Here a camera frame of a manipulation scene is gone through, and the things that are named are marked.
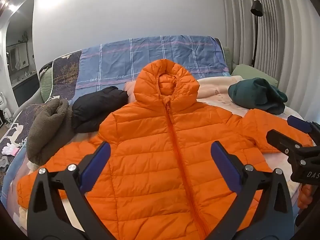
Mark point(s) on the dark green garment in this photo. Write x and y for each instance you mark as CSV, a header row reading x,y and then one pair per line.
x,y
255,92

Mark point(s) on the plain green pillow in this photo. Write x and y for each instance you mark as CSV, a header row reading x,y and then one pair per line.
x,y
245,70

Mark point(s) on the arched wall mirror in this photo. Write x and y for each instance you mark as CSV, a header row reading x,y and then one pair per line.
x,y
20,55

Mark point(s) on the green pillow with white piping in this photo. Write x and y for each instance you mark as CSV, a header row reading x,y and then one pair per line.
x,y
46,85

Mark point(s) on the person's right hand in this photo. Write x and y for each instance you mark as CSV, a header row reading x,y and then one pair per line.
x,y
305,197

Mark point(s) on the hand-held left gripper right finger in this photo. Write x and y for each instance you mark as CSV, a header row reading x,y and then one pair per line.
x,y
225,166

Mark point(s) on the black puffer jacket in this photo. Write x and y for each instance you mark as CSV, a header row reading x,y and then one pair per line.
x,y
95,110

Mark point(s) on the blue plaid pillow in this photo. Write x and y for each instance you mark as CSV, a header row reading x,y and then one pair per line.
x,y
120,60

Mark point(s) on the pink puffer jacket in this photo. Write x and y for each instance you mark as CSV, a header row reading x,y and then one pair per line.
x,y
130,91

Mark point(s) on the white and pink small cloth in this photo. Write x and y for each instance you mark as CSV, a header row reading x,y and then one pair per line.
x,y
10,149

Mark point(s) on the orange puffer jacket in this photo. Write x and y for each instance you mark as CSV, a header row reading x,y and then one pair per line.
x,y
150,142

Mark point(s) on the black floor lamp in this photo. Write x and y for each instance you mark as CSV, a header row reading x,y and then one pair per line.
x,y
256,7

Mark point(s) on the white figurine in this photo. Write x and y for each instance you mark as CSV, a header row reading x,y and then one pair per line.
x,y
5,110

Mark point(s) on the olive fleece garment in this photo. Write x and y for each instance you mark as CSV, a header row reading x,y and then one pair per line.
x,y
47,130

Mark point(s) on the grey pleated curtain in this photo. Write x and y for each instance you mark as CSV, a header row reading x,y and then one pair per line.
x,y
287,42

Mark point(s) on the dark patterned pillow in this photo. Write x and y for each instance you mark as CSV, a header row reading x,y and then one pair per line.
x,y
65,70

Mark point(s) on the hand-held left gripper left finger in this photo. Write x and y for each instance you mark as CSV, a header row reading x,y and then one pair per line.
x,y
96,166

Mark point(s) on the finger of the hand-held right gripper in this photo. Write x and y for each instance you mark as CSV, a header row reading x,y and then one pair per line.
x,y
298,123
280,138

